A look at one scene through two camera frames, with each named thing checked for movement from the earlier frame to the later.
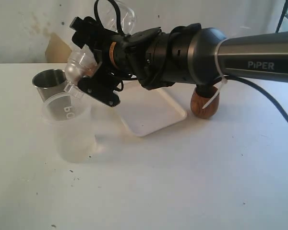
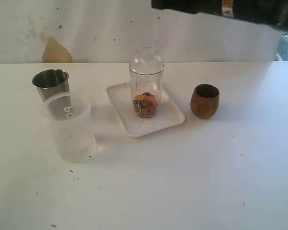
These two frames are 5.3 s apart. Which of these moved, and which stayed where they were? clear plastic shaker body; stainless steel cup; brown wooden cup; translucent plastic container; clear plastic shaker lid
Moved: clear plastic shaker body; clear plastic shaker lid
Stayed: stainless steel cup; translucent plastic container; brown wooden cup
